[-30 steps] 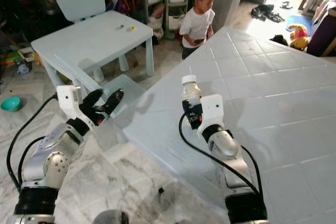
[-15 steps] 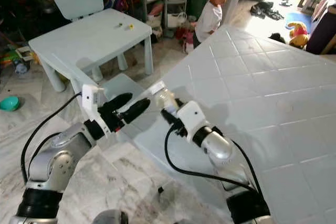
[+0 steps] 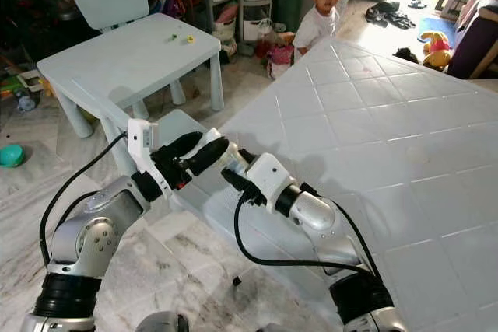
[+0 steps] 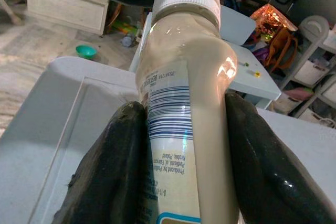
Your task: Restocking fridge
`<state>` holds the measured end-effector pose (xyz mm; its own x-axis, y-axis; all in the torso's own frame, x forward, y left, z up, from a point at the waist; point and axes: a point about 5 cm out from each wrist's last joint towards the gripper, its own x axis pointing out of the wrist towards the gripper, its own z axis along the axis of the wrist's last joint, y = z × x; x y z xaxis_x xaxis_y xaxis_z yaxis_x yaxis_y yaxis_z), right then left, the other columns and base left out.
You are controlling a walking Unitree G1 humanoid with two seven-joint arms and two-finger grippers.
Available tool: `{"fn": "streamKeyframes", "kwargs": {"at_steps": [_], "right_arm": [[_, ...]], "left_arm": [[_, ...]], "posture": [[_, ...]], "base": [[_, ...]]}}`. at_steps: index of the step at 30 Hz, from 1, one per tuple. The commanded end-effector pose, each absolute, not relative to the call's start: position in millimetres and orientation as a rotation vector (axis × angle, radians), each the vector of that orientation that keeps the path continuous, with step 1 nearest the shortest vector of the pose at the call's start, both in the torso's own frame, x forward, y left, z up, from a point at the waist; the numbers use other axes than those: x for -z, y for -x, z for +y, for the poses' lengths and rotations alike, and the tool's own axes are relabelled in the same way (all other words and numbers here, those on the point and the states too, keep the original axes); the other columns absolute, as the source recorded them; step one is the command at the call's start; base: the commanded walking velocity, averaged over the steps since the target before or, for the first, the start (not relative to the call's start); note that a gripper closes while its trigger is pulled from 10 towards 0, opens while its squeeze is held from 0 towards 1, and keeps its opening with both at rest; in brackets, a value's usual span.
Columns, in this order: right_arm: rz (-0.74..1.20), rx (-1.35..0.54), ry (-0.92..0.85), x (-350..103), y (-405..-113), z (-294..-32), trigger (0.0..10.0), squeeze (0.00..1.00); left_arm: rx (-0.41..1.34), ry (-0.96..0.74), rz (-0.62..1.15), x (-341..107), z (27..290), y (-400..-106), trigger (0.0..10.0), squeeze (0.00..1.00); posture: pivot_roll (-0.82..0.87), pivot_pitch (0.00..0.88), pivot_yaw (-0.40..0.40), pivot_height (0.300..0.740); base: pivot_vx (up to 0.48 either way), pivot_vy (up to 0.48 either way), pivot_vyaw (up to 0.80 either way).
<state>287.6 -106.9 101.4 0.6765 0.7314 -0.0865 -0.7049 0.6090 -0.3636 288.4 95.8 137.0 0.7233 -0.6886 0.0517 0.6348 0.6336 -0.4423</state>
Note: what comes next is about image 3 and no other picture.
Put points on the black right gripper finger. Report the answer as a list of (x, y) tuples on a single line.
[(241, 183)]

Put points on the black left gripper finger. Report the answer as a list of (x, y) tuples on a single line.
[(184, 144), (208, 159)]

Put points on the white plastic bottle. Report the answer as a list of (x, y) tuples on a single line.
[(235, 159)]

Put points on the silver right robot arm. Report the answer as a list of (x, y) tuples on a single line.
[(311, 211)]

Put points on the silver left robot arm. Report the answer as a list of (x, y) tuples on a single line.
[(97, 231)]

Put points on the small yellow toy piece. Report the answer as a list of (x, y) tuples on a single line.
[(189, 39)]

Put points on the pale blue child table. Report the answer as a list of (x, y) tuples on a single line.
[(124, 56)]

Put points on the pink child bag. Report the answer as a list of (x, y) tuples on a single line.
[(282, 58)]

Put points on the teal plastic bowl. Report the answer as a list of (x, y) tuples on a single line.
[(12, 156)]

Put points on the colourful plastic toy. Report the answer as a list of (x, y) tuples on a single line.
[(25, 87)]

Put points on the toddler in white shirt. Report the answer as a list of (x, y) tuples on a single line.
[(319, 27)]

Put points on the heap of black sandals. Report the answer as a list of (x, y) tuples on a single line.
[(389, 15)]

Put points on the yellow plush toy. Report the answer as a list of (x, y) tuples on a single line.
[(436, 50)]

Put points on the blue floor mat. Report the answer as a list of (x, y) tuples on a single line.
[(447, 29)]

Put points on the dark sofa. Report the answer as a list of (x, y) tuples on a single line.
[(475, 44)]

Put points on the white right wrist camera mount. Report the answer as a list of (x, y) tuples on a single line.
[(272, 175)]

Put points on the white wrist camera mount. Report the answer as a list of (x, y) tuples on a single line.
[(272, 175), (142, 141)]

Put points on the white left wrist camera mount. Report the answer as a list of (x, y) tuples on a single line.
[(142, 141)]

